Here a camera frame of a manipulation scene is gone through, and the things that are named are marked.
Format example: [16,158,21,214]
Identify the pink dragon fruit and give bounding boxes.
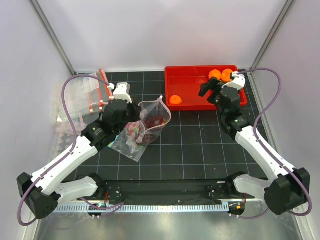
[124,120,147,151]

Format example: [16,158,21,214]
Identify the pink-dotted zip bag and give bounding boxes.
[111,95,172,162]

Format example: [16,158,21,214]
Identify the red apple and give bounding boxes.
[144,115,165,129]

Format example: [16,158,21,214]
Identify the dark purple grape bunch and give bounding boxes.
[139,134,158,146]

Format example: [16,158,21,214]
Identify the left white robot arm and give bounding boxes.
[17,99,142,220]

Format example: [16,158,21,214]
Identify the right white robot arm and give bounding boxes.
[198,76,312,216]

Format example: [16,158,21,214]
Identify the clear blue-zip bag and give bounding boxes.
[108,140,116,148]

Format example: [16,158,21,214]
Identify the stack of orange-zip bags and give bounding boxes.
[53,72,109,120]

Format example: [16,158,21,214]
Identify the pink-dotted bag on table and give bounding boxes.
[50,115,87,158]

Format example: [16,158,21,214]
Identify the orange tangerine at back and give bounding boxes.
[221,68,233,83]

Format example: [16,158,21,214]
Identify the orange tangerine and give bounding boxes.
[221,68,233,83]
[208,69,222,81]
[169,95,183,105]

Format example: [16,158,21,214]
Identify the red plastic tray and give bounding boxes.
[164,65,238,111]

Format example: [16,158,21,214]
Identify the orange tangerine at front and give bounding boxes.
[169,95,183,105]

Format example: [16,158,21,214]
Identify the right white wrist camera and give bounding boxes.
[222,71,246,91]

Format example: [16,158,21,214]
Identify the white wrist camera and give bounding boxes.
[222,71,246,91]
[113,82,133,104]

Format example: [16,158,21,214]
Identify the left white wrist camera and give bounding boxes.
[113,82,133,104]

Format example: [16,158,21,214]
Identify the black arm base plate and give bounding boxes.
[106,179,244,206]

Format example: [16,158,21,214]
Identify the left aluminium corner post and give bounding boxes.
[28,0,76,75]

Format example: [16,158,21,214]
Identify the aluminium corner post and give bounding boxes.
[28,0,76,75]
[249,0,297,73]

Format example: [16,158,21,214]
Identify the perforated metal rail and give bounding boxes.
[53,202,229,215]

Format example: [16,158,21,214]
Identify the aluminium front frame bar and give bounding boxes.
[29,181,305,204]

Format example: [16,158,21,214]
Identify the right aluminium corner post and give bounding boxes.
[249,0,297,73]

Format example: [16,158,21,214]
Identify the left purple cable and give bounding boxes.
[16,74,125,227]

